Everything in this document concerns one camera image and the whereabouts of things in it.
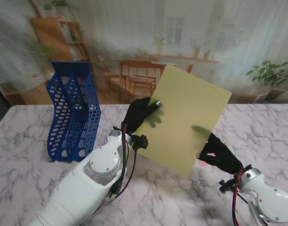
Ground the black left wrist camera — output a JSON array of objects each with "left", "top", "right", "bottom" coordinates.
[{"left": 132, "top": 134, "right": 149, "bottom": 150}]

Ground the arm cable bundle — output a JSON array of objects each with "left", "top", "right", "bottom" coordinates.
[
  {"left": 94, "top": 124, "right": 139, "bottom": 212},
  {"left": 231, "top": 169, "right": 253, "bottom": 226}
]

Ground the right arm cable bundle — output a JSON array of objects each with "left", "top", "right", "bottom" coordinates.
[{"left": 231, "top": 169, "right": 253, "bottom": 226}]

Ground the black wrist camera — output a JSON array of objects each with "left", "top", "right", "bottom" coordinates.
[
  {"left": 218, "top": 179, "right": 236, "bottom": 194},
  {"left": 132, "top": 134, "right": 149, "bottom": 150}
]

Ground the printed room scene backdrop cloth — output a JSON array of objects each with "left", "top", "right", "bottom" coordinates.
[{"left": 0, "top": 0, "right": 288, "bottom": 105}]

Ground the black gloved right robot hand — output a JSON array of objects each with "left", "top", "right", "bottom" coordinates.
[{"left": 196, "top": 133, "right": 244, "bottom": 175}]

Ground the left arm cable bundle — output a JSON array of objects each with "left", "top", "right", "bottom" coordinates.
[{"left": 94, "top": 124, "right": 139, "bottom": 212}]

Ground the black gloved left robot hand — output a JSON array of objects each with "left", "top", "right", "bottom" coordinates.
[{"left": 121, "top": 97, "right": 162, "bottom": 135}]

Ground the pink paper receipt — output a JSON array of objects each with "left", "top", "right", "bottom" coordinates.
[{"left": 197, "top": 153, "right": 216, "bottom": 167}]

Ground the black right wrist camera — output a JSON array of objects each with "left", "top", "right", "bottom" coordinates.
[{"left": 218, "top": 179, "right": 236, "bottom": 194}]

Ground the yellow-green translucent file folder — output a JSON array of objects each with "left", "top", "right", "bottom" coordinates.
[{"left": 134, "top": 65, "right": 232, "bottom": 179}]

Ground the blue perforated plastic file rack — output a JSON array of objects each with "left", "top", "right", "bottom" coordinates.
[{"left": 46, "top": 61, "right": 102, "bottom": 162}]

